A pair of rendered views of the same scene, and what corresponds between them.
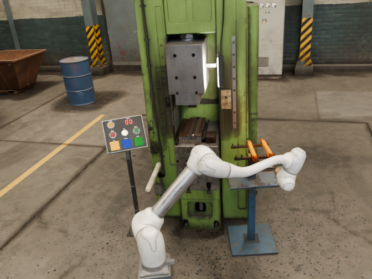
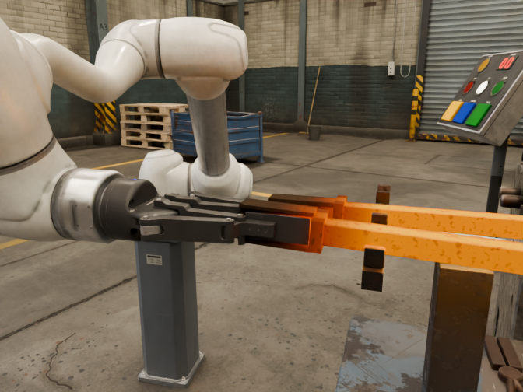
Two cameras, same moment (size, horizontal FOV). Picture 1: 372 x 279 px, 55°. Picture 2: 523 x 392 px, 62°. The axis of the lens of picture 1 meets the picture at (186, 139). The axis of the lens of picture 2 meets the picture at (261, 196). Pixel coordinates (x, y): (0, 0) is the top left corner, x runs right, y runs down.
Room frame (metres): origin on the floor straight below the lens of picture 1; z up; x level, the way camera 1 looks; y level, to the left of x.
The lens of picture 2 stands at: (2.49, -1.09, 1.10)
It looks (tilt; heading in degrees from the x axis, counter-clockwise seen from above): 15 degrees down; 106
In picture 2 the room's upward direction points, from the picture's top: straight up
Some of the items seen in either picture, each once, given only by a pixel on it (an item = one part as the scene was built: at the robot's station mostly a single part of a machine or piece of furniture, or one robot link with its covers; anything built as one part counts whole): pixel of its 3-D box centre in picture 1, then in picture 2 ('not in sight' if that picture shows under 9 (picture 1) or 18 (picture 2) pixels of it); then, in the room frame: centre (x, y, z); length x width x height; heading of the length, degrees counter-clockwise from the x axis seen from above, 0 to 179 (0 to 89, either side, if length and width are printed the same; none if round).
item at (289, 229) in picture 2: not in sight; (277, 227); (2.38, -0.66, 0.95); 0.07 x 0.01 x 0.03; 0
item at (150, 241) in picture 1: (150, 244); (164, 181); (1.75, 0.27, 0.77); 0.18 x 0.16 x 0.22; 18
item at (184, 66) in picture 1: (193, 63); not in sight; (3.04, -0.11, 1.56); 0.42 x 0.39 x 0.40; 170
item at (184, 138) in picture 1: (192, 129); not in sight; (3.05, -0.07, 0.96); 0.42 x 0.20 x 0.09; 170
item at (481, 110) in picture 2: (138, 141); (479, 115); (2.76, 0.40, 1.01); 0.07 x 0.05 x 0.07; 105
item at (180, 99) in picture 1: (190, 92); not in sight; (3.05, -0.07, 1.32); 0.42 x 0.20 x 0.10; 170
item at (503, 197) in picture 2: not in sight; (511, 201); (2.74, -0.13, 0.87); 0.04 x 0.03 x 0.03; 170
